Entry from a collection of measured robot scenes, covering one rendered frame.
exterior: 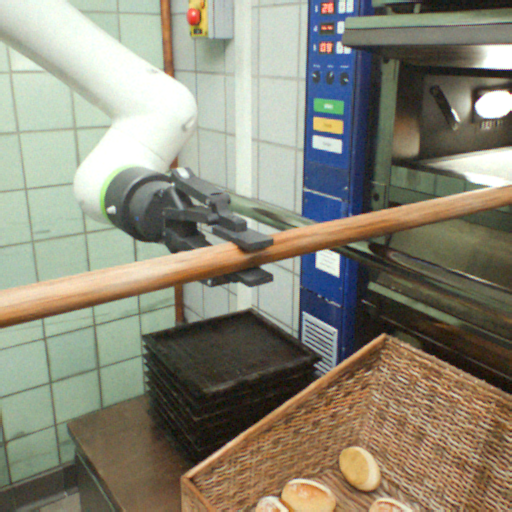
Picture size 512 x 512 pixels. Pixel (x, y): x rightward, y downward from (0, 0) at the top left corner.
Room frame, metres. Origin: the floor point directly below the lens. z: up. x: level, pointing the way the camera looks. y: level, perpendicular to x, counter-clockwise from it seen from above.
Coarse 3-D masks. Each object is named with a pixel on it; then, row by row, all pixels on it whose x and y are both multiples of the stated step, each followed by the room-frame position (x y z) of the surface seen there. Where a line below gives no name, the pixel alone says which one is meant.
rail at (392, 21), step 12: (432, 12) 0.90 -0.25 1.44; (444, 12) 0.88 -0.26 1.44; (456, 12) 0.86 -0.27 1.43; (468, 12) 0.85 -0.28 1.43; (480, 12) 0.83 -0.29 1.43; (492, 12) 0.82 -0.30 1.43; (504, 12) 0.80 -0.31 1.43; (348, 24) 1.03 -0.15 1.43; (360, 24) 1.01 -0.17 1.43; (372, 24) 0.99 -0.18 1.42; (384, 24) 0.97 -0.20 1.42; (396, 24) 0.95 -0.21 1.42; (408, 24) 0.93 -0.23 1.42; (420, 24) 0.91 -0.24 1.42; (432, 24) 0.89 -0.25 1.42; (444, 24) 0.88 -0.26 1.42; (456, 24) 0.86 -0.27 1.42; (468, 24) 0.84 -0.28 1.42; (480, 24) 0.83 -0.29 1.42; (492, 24) 0.81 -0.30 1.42; (504, 24) 0.80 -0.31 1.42
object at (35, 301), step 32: (480, 192) 0.77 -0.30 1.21; (320, 224) 0.62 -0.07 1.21; (352, 224) 0.63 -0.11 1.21; (384, 224) 0.66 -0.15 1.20; (416, 224) 0.69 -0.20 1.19; (192, 256) 0.52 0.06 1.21; (224, 256) 0.54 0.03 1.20; (256, 256) 0.56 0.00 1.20; (288, 256) 0.58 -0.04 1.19; (32, 288) 0.44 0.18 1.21; (64, 288) 0.45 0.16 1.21; (96, 288) 0.46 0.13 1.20; (128, 288) 0.48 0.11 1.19; (160, 288) 0.50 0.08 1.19; (0, 320) 0.42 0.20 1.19; (32, 320) 0.44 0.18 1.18
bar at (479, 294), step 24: (264, 216) 0.82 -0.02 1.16; (288, 216) 0.79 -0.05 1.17; (384, 264) 0.63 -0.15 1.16; (408, 264) 0.61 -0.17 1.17; (432, 264) 0.59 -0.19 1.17; (432, 288) 0.58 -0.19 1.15; (456, 288) 0.55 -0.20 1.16; (480, 288) 0.54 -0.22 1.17; (504, 288) 0.53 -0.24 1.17; (504, 312) 0.51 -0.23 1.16
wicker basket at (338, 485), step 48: (384, 336) 1.06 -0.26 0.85; (336, 384) 0.99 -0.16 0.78; (384, 384) 1.02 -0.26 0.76; (432, 384) 0.95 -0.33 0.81; (480, 384) 0.88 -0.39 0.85; (288, 432) 0.92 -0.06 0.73; (336, 432) 0.99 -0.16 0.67; (384, 432) 0.99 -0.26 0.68; (432, 432) 0.92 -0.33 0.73; (480, 432) 0.86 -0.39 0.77; (192, 480) 0.80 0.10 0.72; (240, 480) 0.86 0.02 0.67; (288, 480) 0.92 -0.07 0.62; (336, 480) 0.96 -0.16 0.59; (384, 480) 0.95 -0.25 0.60; (432, 480) 0.89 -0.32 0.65; (480, 480) 0.82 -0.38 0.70
